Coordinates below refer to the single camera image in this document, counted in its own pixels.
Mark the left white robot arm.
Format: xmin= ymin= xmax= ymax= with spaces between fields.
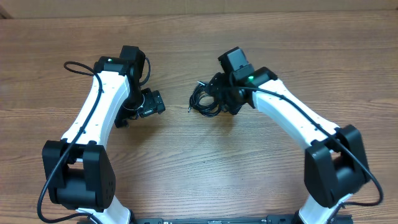
xmin=37 ymin=45 xmax=165 ymax=223

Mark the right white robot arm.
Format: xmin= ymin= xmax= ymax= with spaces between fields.
xmin=206 ymin=47 xmax=369 ymax=223

